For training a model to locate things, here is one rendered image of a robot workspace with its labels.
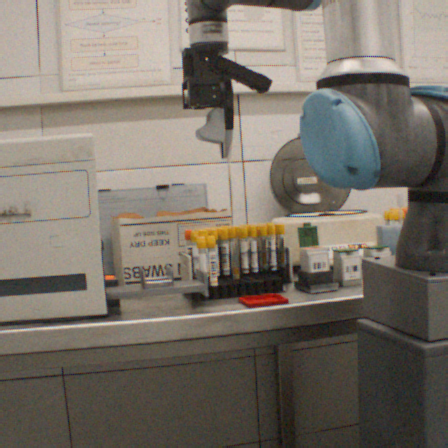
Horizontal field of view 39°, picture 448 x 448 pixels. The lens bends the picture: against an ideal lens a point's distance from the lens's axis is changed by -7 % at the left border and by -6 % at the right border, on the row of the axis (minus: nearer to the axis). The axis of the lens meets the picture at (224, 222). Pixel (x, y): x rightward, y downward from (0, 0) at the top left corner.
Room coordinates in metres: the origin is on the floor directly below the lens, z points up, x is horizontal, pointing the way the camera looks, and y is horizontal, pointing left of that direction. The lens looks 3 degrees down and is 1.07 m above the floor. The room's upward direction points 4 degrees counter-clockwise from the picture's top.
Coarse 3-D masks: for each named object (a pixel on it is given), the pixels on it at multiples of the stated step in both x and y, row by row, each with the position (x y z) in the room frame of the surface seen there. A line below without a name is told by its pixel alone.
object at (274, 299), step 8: (248, 296) 1.14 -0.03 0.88; (256, 296) 1.15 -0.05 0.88; (264, 296) 1.15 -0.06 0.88; (272, 296) 1.15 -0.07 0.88; (280, 296) 1.12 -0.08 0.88; (248, 304) 1.08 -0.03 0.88; (256, 304) 1.08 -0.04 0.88; (264, 304) 1.08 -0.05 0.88; (272, 304) 1.08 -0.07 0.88; (280, 304) 1.09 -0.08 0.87
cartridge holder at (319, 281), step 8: (304, 272) 1.20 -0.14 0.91; (312, 272) 1.18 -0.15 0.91; (320, 272) 1.19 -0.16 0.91; (328, 272) 1.19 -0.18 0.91; (296, 280) 1.25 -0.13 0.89; (304, 280) 1.20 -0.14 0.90; (312, 280) 1.18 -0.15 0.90; (320, 280) 1.19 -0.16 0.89; (328, 280) 1.19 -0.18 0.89; (304, 288) 1.19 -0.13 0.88; (312, 288) 1.16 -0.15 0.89; (320, 288) 1.17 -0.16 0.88; (328, 288) 1.17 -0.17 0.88; (336, 288) 1.17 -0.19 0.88
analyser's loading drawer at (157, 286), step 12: (144, 276) 1.08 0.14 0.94; (168, 276) 1.12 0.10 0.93; (204, 276) 1.10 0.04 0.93; (108, 288) 1.11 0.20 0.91; (120, 288) 1.11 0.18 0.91; (132, 288) 1.10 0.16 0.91; (144, 288) 1.09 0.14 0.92; (156, 288) 1.09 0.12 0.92; (168, 288) 1.09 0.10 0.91; (180, 288) 1.09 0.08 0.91; (192, 288) 1.10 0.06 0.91; (204, 288) 1.10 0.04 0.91
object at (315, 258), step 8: (304, 248) 1.21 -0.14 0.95; (312, 248) 1.20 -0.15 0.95; (320, 248) 1.20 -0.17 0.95; (304, 256) 1.21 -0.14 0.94; (312, 256) 1.19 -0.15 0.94; (320, 256) 1.19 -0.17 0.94; (328, 256) 1.20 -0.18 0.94; (304, 264) 1.21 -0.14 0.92; (312, 264) 1.19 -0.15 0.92; (320, 264) 1.19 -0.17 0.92; (328, 264) 1.20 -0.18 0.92
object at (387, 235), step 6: (378, 228) 1.32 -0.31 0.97; (384, 228) 1.30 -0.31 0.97; (390, 228) 1.30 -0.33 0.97; (396, 228) 1.30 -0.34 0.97; (378, 234) 1.32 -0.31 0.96; (384, 234) 1.30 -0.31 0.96; (390, 234) 1.30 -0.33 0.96; (396, 234) 1.30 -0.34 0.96; (378, 240) 1.33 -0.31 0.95; (384, 240) 1.30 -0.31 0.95; (390, 240) 1.30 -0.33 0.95; (396, 240) 1.30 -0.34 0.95; (390, 246) 1.30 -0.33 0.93
